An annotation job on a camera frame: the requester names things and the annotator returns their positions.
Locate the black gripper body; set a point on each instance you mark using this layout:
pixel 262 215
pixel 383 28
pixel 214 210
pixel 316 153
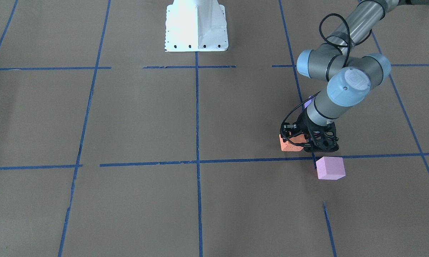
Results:
pixel 304 125

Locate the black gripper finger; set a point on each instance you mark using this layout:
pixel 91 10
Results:
pixel 288 139

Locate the orange foam cube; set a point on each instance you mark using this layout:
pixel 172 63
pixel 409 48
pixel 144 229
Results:
pixel 288 147

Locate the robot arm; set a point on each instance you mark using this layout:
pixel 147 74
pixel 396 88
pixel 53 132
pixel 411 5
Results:
pixel 350 79

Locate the purple foam cube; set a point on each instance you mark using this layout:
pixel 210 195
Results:
pixel 308 101

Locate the pink foam cube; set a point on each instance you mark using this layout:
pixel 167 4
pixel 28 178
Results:
pixel 330 168

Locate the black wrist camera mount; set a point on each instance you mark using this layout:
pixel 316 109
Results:
pixel 322 138

